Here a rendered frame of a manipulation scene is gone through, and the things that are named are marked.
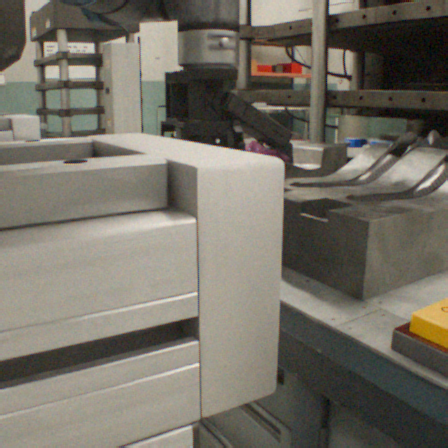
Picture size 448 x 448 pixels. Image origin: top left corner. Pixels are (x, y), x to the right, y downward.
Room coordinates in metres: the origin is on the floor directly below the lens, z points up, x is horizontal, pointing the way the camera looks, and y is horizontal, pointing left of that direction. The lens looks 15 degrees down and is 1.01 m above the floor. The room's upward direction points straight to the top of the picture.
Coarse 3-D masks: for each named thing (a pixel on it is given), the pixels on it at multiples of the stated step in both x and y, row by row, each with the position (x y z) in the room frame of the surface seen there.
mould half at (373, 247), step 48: (384, 144) 0.85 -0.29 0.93; (288, 192) 0.62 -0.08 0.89; (336, 192) 0.62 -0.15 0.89; (384, 192) 0.66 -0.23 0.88; (288, 240) 0.58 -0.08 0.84; (336, 240) 0.51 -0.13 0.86; (384, 240) 0.49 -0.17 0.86; (432, 240) 0.54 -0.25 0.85; (336, 288) 0.51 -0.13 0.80; (384, 288) 0.49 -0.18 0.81
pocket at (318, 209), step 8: (312, 200) 0.58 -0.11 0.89; (320, 200) 0.58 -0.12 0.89; (328, 200) 0.59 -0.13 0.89; (336, 200) 0.57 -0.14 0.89; (304, 208) 0.57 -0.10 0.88; (312, 208) 0.58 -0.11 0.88; (320, 208) 0.58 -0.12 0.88; (328, 208) 0.58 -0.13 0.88; (336, 208) 0.57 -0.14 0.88; (312, 216) 0.55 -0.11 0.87; (320, 216) 0.58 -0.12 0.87
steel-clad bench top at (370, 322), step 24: (288, 288) 0.51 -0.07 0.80; (312, 288) 0.51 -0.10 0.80; (408, 288) 0.51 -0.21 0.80; (432, 288) 0.50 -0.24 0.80; (312, 312) 0.45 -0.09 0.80; (336, 312) 0.45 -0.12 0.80; (360, 312) 0.44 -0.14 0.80; (384, 312) 0.44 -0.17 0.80; (408, 312) 0.44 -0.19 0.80; (360, 336) 0.39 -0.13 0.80; (384, 336) 0.39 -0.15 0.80; (408, 360) 0.35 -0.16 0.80
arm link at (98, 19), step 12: (132, 0) 0.55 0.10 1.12; (144, 0) 0.58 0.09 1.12; (156, 0) 0.58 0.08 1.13; (84, 12) 0.60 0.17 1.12; (120, 12) 0.56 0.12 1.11; (132, 12) 0.58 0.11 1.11; (144, 12) 0.59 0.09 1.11; (156, 12) 0.59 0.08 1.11; (96, 24) 0.63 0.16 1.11; (108, 24) 0.62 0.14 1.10; (120, 24) 0.64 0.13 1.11
